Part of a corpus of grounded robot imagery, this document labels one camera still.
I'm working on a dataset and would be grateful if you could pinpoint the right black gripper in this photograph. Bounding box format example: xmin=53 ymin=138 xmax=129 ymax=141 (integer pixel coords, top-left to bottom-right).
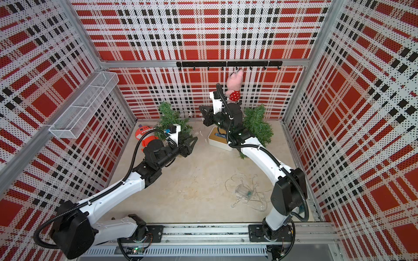
xmin=199 ymin=105 xmax=233 ymax=134

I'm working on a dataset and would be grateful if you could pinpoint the clear star string light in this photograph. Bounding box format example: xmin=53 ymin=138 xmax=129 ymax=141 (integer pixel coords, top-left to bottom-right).
xmin=182 ymin=109 xmax=207 ymax=142

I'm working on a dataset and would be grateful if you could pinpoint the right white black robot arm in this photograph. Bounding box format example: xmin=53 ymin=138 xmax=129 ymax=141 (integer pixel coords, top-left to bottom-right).
xmin=199 ymin=84 xmax=309 ymax=241

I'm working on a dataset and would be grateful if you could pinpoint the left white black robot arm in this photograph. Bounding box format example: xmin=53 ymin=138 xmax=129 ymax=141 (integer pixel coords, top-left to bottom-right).
xmin=33 ymin=126 xmax=198 ymax=259

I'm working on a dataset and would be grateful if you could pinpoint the left small green christmas tree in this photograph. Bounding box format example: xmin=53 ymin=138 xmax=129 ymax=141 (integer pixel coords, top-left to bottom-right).
xmin=155 ymin=102 xmax=193 ymax=142

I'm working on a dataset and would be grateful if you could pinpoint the small green christmas tree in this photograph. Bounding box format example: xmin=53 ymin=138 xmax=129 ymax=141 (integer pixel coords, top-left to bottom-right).
xmin=243 ymin=104 xmax=273 ymax=146
xmin=155 ymin=102 xmax=193 ymax=142

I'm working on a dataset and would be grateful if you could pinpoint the right small green christmas tree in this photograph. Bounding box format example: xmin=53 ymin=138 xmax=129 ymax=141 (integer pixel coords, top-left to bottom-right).
xmin=243 ymin=104 xmax=273 ymax=146

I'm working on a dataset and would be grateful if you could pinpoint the white tissue box wooden lid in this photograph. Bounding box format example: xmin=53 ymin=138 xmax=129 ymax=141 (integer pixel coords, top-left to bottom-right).
xmin=208 ymin=127 xmax=233 ymax=151

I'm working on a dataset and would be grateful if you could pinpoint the pink pig plush toy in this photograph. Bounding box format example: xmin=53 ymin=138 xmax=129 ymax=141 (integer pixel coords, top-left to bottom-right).
xmin=226 ymin=70 xmax=244 ymax=103

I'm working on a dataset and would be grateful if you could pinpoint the red shark plush toy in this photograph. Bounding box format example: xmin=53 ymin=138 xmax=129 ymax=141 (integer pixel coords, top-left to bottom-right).
xmin=135 ymin=125 xmax=158 ymax=151

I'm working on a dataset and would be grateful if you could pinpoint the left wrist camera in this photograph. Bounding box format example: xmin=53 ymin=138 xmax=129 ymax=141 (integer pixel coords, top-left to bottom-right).
xmin=164 ymin=124 xmax=181 ymax=146

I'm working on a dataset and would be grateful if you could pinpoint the right clear string light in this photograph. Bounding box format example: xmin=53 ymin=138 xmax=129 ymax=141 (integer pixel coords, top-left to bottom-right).
xmin=224 ymin=173 xmax=272 ymax=212

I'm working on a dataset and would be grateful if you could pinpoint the black wall hook rail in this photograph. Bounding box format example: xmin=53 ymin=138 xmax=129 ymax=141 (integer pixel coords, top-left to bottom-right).
xmin=176 ymin=60 xmax=283 ymax=69

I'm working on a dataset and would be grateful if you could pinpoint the white wire mesh basket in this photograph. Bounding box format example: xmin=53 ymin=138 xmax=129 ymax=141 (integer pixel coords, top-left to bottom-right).
xmin=49 ymin=71 xmax=119 ymax=139

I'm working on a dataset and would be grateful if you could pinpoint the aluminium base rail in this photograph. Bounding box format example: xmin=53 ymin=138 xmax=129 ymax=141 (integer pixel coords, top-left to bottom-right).
xmin=79 ymin=223 xmax=344 ymax=261

